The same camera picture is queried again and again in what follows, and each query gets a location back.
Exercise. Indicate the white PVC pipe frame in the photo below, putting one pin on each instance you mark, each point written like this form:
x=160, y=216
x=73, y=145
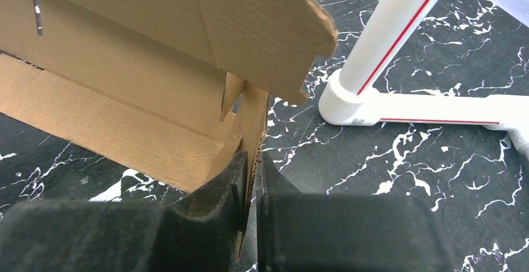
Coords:
x=461, y=62

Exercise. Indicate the brown cardboard box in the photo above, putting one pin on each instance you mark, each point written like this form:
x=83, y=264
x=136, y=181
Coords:
x=171, y=88

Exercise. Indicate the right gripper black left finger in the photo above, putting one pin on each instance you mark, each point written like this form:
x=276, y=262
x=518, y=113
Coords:
x=198, y=233

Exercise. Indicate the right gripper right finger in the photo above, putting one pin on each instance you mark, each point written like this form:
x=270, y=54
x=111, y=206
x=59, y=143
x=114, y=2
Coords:
x=299, y=231

